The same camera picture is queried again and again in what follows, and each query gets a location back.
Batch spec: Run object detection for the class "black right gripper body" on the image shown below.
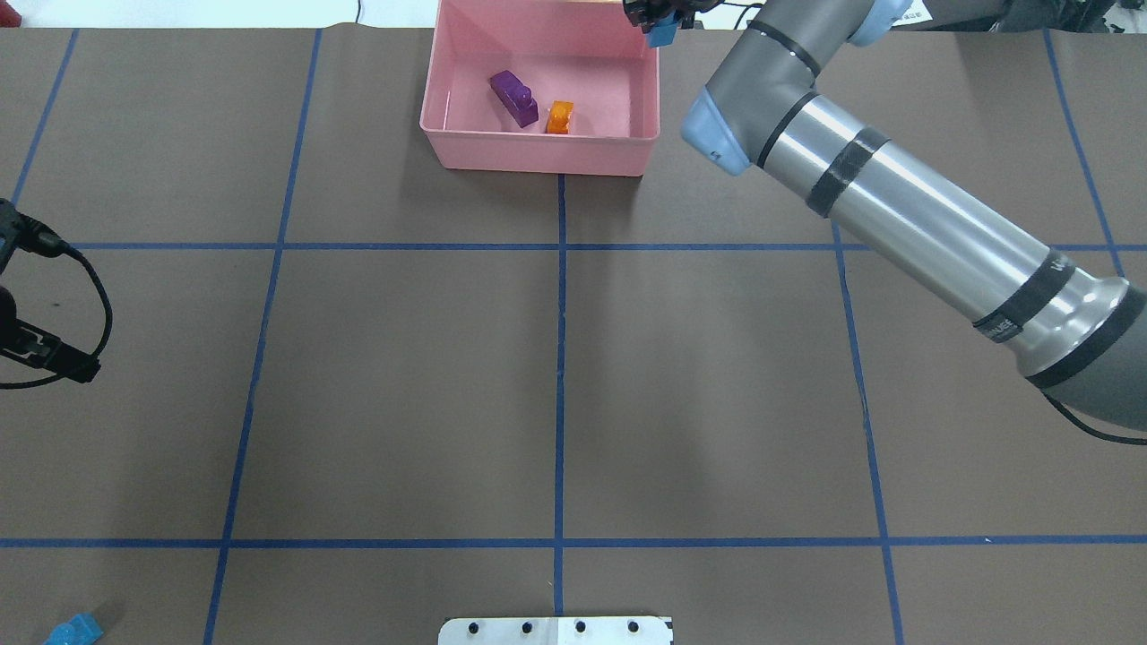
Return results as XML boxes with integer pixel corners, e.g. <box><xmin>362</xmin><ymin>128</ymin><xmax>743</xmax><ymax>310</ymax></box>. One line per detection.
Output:
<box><xmin>623</xmin><ymin>0</ymin><xmax>718</xmax><ymax>30</ymax></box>

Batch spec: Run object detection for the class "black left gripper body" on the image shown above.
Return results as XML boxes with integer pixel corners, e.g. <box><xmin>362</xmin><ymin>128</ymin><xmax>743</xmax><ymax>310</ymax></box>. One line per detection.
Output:
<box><xmin>1</xmin><ymin>199</ymin><xmax>26</xmax><ymax>350</ymax></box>

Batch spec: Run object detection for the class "small blue toy block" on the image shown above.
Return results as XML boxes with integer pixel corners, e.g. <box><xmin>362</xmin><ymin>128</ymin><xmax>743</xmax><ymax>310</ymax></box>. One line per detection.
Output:
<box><xmin>643</xmin><ymin>16</ymin><xmax>679</xmax><ymax>48</ymax></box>

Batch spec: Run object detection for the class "orange toy block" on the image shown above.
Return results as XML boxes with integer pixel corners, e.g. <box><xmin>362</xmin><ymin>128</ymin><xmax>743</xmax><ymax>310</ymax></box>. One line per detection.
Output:
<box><xmin>546</xmin><ymin>99</ymin><xmax>574</xmax><ymax>135</ymax></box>

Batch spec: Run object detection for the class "purple toy block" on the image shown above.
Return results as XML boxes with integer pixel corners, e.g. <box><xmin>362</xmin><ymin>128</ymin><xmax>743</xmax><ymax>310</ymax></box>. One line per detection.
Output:
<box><xmin>487</xmin><ymin>70</ymin><xmax>539</xmax><ymax>129</ymax></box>

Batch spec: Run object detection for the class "long blue toy block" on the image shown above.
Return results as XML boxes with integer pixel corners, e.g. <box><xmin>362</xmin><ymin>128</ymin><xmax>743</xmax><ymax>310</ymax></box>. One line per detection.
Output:
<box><xmin>42</xmin><ymin>613</ymin><xmax>104</xmax><ymax>645</ymax></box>

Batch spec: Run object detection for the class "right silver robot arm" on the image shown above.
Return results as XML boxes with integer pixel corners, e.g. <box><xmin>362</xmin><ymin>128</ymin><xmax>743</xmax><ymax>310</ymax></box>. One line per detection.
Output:
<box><xmin>681</xmin><ymin>1</ymin><xmax>1146</xmax><ymax>445</ymax></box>

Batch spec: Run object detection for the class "pink plastic box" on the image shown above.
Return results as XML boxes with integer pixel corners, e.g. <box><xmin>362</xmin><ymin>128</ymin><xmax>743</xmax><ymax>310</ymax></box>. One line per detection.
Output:
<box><xmin>419</xmin><ymin>1</ymin><xmax>662</xmax><ymax>178</ymax></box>

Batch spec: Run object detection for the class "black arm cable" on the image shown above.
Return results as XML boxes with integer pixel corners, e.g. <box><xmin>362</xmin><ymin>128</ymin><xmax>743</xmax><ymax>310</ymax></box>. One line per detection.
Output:
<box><xmin>0</xmin><ymin>228</ymin><xmax>115</xmax><ymax>391</ymax></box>

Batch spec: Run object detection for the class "metal base plate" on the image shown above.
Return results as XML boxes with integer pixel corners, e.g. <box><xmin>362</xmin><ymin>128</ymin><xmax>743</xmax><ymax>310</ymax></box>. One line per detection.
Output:
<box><xmin>437</xmin><ymin>615</ymin><xmax>674</xmax><ymax>644</ymax></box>

